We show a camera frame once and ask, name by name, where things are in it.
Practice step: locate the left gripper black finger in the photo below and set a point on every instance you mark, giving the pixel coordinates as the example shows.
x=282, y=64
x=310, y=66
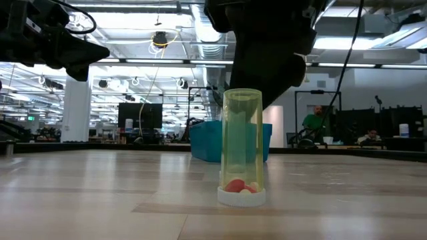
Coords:
x=83, y=55

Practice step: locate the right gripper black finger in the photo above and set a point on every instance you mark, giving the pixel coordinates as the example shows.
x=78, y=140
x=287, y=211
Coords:
x=277, y=76

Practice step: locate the yellow-green pill bottle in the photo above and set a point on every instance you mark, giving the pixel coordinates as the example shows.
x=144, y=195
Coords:
x=241, y=150

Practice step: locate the teal plastic basket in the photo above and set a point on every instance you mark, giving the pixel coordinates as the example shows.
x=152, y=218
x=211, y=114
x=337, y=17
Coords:
x=207, y=140

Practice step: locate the white building column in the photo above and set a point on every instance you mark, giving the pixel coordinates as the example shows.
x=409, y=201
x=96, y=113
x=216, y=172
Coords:
x=76, y=110

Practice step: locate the standing person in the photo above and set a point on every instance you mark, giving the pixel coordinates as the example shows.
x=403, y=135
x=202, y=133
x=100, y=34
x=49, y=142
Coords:
x=313, y=121

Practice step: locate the black computer monitor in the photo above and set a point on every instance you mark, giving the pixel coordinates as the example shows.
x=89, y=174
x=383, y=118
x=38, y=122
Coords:
x=140, y=115

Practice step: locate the white wipes canister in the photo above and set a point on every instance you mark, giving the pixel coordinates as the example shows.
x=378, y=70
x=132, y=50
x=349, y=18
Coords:
x=128, y=126
x=404, y=130

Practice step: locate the black desk partitions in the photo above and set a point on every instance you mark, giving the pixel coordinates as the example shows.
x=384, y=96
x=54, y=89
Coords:
x=353, y=123

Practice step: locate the seated person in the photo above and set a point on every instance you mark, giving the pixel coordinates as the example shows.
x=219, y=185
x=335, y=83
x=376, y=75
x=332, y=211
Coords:
x=369, y=136

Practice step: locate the black metal stand frame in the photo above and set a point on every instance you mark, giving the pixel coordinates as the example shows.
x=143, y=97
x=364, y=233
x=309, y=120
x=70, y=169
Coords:
x=317, y=91

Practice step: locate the silver ceiling duct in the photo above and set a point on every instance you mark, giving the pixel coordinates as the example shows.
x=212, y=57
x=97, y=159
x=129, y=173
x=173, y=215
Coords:
x=210, y=50

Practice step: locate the black ceiling camera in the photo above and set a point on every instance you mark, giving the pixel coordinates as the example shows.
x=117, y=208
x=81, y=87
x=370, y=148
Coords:
x=160, y=39

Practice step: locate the black aluminium table frame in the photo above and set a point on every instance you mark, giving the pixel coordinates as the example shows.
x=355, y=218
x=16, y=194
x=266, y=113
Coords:
x=66, y=146

